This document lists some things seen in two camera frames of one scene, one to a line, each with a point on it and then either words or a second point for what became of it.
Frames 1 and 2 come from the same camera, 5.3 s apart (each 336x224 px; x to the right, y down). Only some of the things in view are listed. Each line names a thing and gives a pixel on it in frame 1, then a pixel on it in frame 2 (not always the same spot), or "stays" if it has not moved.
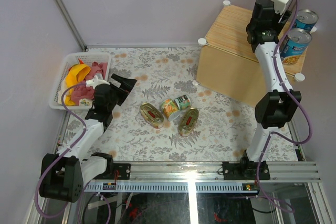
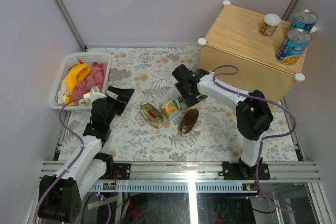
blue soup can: x=294 y=45 stays
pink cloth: x=86 y=92 stays
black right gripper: x=277 y=27 to x=189 y=100
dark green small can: x=182 y=102 stays
